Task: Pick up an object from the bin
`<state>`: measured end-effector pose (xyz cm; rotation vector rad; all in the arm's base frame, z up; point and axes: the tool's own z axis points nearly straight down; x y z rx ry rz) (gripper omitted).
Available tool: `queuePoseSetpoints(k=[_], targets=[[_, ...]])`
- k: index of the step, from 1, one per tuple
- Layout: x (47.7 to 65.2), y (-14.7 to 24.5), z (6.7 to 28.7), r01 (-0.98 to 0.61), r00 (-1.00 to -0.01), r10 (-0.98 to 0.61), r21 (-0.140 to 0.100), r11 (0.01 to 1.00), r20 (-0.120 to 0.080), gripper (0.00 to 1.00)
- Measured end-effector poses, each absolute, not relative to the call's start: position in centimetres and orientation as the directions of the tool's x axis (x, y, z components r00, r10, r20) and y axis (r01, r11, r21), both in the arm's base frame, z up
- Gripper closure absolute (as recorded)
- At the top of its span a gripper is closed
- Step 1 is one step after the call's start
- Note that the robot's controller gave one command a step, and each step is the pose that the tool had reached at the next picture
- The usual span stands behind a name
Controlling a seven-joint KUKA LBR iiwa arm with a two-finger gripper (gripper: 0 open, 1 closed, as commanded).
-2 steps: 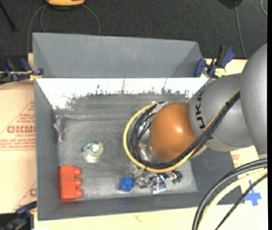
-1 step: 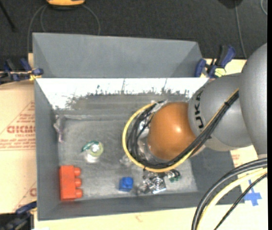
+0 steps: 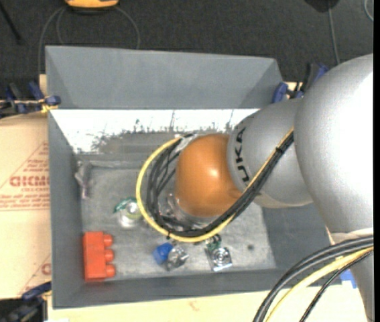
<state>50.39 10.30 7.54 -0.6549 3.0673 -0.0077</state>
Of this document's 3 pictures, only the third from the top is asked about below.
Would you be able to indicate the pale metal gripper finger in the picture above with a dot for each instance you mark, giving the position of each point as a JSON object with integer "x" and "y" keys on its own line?
{"x": 177, "y": 257}
{"x": 220, "y": 257}

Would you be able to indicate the red-orange toy brick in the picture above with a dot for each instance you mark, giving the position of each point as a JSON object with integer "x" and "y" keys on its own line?
{"x": 94, "y": 257}

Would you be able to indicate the brown cardboard board, red print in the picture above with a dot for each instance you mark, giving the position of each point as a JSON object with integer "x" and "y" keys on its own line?
{"x": 15, "y": 233}

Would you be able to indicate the clear glass jar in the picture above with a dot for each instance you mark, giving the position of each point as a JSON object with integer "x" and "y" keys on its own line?
{"x": 129, "y": 213}

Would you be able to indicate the grey metal bin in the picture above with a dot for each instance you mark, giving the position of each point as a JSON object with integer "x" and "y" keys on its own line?
{"x": 149, "y": 79}

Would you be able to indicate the small blue block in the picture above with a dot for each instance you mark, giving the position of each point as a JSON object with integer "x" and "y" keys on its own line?
{"x": 161, "y": 253}

